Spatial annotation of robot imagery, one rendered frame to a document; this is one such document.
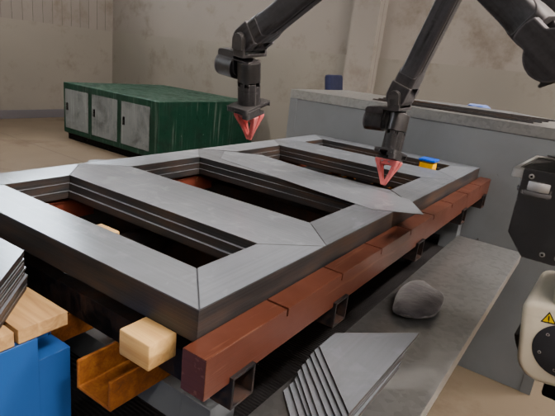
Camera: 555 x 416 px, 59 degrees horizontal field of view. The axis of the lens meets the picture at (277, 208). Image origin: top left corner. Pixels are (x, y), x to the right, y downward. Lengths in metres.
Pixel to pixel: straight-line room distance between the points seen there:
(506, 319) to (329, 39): 4.17
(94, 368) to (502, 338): 1.74
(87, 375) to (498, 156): 1.66
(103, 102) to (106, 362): 4.95
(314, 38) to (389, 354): 5.16
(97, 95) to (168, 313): 5.17
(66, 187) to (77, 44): 6.90
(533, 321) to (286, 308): 0.50
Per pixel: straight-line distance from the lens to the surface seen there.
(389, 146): 1.40
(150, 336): 0.69
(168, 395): 0.85
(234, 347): 0.66
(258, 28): 1.16
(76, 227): 0.92
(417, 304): 1.12
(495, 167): 2.06
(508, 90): 5.01
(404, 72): 1.39
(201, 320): 0.66
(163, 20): 7.55
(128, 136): 5.38
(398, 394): 0.88
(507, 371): 2.30
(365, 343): 0.91
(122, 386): 0.78
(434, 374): 0.95
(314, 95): 2.33
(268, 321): 0.71
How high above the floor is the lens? 1.18
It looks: 17 degrees down
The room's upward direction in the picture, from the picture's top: 6 degrees clockwise
